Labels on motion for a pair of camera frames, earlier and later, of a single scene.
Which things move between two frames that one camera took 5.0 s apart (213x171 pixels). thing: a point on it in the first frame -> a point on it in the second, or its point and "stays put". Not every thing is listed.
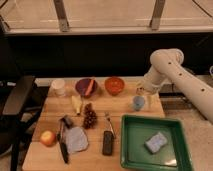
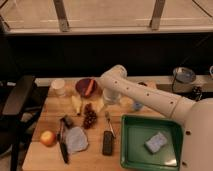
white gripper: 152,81 -> 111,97
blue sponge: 156,142 stays put
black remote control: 107,146 stays put
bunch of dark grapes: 90,116 stays put
